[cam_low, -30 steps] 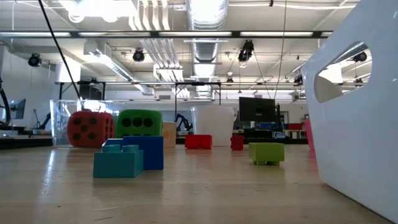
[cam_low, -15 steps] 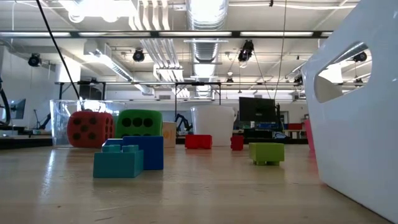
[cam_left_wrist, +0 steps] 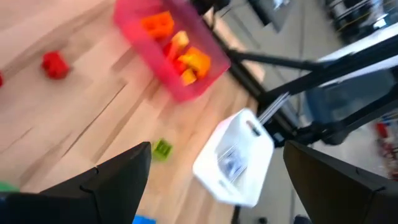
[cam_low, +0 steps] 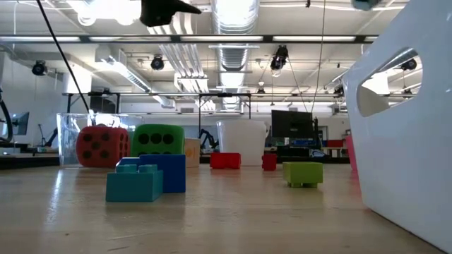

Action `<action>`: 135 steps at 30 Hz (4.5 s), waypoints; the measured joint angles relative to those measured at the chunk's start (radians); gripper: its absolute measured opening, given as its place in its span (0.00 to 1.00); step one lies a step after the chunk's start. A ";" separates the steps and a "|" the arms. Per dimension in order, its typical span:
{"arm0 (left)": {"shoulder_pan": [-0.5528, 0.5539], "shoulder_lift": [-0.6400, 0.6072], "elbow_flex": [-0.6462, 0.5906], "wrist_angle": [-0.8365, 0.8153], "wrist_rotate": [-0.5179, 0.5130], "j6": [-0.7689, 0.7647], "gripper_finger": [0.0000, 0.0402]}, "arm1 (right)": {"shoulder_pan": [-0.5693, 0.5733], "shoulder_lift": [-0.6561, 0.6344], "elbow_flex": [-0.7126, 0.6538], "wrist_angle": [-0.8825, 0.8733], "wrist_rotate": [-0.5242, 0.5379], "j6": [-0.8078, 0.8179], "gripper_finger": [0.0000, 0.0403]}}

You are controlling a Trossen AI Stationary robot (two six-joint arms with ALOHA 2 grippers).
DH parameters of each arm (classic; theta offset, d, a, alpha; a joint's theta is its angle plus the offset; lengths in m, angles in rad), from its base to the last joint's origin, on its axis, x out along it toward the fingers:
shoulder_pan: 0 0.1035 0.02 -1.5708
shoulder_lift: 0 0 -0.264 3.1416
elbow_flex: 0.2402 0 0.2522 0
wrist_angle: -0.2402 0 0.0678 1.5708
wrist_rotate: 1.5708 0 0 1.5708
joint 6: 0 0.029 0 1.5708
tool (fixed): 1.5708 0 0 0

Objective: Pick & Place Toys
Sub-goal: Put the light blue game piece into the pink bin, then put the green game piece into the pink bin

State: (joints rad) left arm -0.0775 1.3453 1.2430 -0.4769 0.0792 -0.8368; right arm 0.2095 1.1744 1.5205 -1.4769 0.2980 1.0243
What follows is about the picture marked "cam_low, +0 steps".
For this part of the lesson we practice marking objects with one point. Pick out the red foam die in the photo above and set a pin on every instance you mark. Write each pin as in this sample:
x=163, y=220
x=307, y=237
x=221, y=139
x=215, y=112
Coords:
x=102, y=146

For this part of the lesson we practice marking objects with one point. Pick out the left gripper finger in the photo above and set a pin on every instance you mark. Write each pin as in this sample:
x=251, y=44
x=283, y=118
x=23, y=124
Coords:
x=159, y=12

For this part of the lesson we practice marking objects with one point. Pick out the black overhead crossbar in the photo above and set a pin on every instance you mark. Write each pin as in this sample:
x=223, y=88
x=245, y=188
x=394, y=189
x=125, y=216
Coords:
x=141, y=39

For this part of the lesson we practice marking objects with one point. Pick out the tan wooden block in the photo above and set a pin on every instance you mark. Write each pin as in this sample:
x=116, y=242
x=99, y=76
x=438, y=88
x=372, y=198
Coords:
x=192, y=151

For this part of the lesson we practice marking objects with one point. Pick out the teal two-stud brick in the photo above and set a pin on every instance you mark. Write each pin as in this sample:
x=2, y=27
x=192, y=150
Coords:
x=134, y=187

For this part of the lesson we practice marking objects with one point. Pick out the white plastic bin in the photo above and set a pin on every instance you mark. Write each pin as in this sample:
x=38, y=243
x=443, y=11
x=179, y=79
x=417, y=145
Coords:
x=406, y=158

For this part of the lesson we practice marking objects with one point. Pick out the translucent white plastic cup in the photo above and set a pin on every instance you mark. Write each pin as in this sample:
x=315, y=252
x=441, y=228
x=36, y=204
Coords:
x=242, y=141

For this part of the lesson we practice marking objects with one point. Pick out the blue box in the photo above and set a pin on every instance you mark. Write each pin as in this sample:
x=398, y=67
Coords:
x=299, y=142

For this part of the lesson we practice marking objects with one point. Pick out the blue toy brick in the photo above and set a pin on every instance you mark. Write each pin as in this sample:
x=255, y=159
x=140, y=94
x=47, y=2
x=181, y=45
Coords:
x=173, y=173

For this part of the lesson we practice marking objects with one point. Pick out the large black monitor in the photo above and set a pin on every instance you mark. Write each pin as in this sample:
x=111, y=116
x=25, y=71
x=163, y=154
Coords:
x=291, y=123

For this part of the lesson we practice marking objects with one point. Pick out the red box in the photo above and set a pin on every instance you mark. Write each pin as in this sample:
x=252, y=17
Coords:
x=335, y=143

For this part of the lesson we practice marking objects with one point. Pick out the silver round air duct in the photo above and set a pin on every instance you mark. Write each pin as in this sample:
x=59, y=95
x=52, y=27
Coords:
x=233, y=53

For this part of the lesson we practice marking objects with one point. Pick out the small red cube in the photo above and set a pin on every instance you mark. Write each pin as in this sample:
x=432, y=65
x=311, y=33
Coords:
x=269, y=162

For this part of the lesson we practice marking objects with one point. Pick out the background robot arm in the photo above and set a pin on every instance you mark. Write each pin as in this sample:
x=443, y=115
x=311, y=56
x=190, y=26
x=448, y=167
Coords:
x=53, y=135
x=208, y=135

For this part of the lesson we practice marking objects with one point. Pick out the small desk monitor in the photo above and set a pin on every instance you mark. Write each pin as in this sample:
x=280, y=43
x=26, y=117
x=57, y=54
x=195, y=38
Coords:
x=21, y=123

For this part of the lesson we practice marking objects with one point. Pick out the red two-stud brick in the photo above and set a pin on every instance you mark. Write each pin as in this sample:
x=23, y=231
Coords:
x=226, y=161

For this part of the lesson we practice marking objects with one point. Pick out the green foam die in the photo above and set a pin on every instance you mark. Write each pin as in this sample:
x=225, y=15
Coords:
x=159, y=139

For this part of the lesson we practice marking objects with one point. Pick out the small green square brick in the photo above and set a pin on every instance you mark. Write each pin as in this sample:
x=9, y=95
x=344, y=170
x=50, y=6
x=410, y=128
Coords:
x=302, y=173

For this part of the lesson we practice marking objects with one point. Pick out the clear plastic container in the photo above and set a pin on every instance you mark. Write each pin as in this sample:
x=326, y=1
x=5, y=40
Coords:
x=67, y=141

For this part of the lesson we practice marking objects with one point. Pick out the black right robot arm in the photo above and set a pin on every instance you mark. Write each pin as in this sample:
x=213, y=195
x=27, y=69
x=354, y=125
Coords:
x=365, y=3

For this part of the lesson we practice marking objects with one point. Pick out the black ceiling spotlight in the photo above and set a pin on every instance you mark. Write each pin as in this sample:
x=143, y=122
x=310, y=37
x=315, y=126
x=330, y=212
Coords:
x=279, y=58
x=157, y=63
x=409, y=64
x=39, y=68

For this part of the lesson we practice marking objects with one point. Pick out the white rectangular air duct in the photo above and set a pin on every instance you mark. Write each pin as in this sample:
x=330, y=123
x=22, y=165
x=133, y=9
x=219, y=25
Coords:
x=120, y=68

